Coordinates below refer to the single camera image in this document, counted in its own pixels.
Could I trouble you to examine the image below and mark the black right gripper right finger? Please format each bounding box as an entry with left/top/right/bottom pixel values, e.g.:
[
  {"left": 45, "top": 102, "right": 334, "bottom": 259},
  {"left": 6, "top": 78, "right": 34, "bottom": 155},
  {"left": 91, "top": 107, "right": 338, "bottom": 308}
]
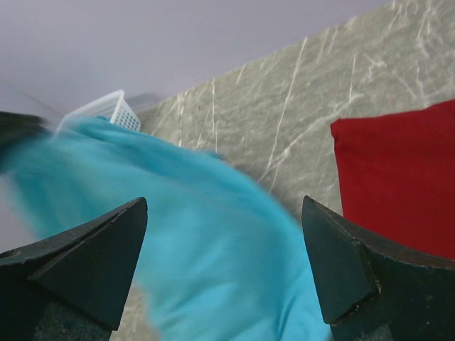
[{"left": 301, "top": 196, "right": 454, "bottom": 340}]

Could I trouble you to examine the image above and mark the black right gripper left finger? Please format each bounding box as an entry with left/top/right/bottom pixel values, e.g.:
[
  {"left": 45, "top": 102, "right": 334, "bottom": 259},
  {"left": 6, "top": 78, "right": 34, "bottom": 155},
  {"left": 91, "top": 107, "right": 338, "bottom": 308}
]
[{"left": 1, "top": 197, "right": 147, "bottom": 340}]

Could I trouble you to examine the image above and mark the light blue t-shirt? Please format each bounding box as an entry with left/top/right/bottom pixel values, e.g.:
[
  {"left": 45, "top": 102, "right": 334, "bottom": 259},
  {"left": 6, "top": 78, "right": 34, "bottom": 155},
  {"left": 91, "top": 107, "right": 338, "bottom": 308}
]
[{"left": 1, "top": 113, "right": 330, "bottom": 340}]

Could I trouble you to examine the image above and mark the folded red t-shirt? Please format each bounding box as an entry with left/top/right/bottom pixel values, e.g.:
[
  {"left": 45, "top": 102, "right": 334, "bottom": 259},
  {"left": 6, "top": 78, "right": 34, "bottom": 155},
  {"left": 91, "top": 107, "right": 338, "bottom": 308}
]
[{"left": 331, "top": 100, "right": 454, "bottom": 259}]

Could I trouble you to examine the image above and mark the white plastic basket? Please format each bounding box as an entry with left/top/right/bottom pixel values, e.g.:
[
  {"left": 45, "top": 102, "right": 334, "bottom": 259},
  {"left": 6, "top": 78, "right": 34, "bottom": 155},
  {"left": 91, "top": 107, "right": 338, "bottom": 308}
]
[{"left": 55, "top": 90, "right": 141, "bottom": 132}]

